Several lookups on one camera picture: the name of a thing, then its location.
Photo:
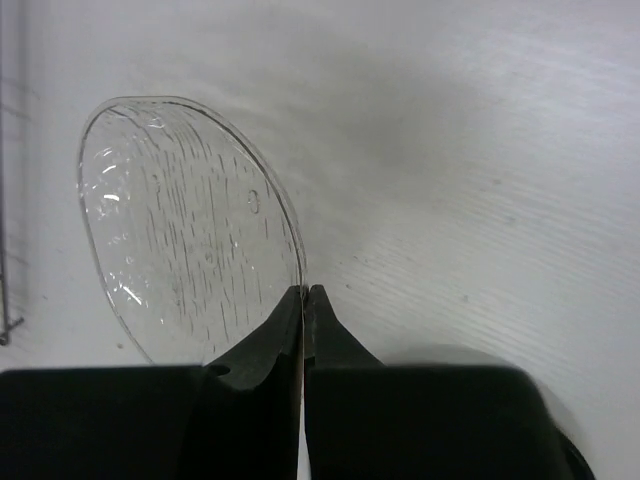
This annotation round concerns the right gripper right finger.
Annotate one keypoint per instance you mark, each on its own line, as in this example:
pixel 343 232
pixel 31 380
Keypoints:
pixel 365 419

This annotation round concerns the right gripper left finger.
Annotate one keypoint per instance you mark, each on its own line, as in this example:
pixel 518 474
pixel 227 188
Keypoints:
pixel 234 418

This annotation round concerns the clear glass plate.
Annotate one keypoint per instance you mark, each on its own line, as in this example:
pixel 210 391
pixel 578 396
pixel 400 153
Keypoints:
pixel 193 236

